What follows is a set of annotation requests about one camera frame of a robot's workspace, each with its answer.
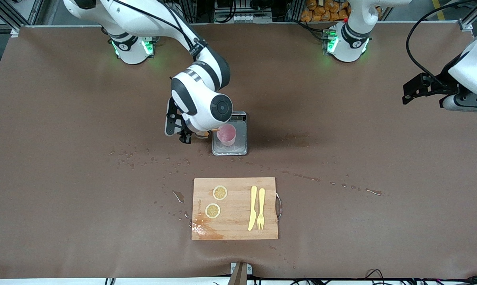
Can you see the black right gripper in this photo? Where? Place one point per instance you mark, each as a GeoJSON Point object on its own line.
{"type": "Point", "coordinates": [183, 138]}

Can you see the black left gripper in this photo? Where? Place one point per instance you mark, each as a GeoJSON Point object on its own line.
{"type": "Point", "coordinates": [444, 82]}

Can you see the clear squeeze bottle orange cap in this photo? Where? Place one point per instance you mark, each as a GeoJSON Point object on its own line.
{"type": "Point", "coordinates": [202, 135]}

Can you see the pink plastic cup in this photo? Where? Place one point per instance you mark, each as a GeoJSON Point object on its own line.
{"type": "Point", "coordinates": [227, 136]}

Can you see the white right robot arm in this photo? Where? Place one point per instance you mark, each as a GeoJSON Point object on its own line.
{"type": "Point", "coordinates": [198, 99]}

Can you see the grey digital kitchen scale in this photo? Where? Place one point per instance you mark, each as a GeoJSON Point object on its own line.
{"type": "Point", "coordinates": [241, 138]}

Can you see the dried lemon slice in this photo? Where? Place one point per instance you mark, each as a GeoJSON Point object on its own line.
{"type": "Point", "coordinates": [212, 210]}
{"type": "Point", "coordinates": [220, 192]}

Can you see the yellow plastic knife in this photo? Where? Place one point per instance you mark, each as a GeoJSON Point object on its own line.
{"type": "Point", "coordinates": [253, 209]}

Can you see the yellow plastic fork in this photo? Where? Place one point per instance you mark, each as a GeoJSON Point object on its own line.
{"type": "Point", "coordinates": [261, 209]}

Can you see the orange snack bag pile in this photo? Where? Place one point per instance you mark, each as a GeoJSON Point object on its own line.
{"type": "Point", "coordinates": [321, 10]}

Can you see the long white socket strip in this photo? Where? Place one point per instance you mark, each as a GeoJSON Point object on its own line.
{"type": "Point", "coordinates": [244, 18]}

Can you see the brown table cover mat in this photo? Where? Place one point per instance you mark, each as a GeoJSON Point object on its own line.
{"type": "Point", "coordinates": [64, 217]}

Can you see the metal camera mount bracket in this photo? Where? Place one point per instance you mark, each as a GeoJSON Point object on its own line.
{"type": "Point", "coordinates": [241, 273]}

